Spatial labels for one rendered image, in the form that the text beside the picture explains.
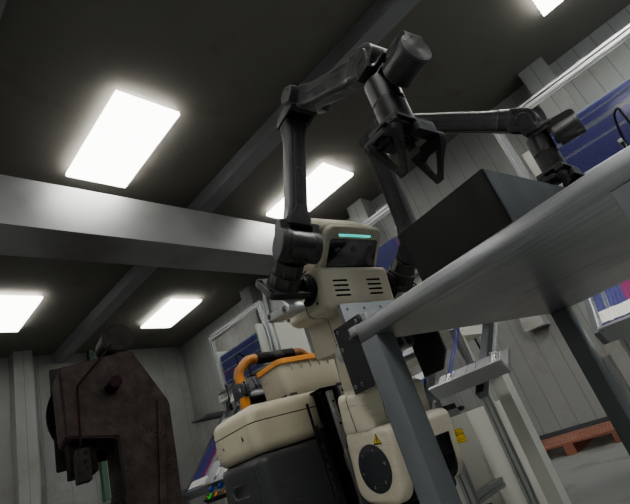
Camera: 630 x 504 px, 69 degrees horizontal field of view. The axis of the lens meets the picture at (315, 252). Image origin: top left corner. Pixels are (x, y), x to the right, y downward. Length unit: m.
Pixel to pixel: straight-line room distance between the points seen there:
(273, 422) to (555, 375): 5.02
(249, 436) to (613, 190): 0.99
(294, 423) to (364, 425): 0.24
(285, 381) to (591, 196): 1.03
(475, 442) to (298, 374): 1.25
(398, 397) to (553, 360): 5.36
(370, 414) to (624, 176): 0.78
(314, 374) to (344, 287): 0.35
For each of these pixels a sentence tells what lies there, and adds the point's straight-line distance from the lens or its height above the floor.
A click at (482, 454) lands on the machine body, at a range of 2.46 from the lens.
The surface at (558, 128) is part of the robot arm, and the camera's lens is 1.28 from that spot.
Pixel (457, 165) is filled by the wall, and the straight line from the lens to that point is 6.69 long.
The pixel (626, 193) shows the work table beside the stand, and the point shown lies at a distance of 0.54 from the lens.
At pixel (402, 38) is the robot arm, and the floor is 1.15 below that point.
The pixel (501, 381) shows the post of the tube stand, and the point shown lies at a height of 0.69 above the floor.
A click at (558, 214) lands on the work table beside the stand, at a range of 0.57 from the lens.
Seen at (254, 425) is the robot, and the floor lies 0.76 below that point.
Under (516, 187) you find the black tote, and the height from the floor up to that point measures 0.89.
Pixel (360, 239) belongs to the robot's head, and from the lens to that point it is 1.28.
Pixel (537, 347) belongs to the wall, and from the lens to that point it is 6.07.
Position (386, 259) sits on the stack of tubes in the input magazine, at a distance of 2.80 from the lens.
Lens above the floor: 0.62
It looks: 24 degrees up
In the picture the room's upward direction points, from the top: 20 degrees counter-clockwise
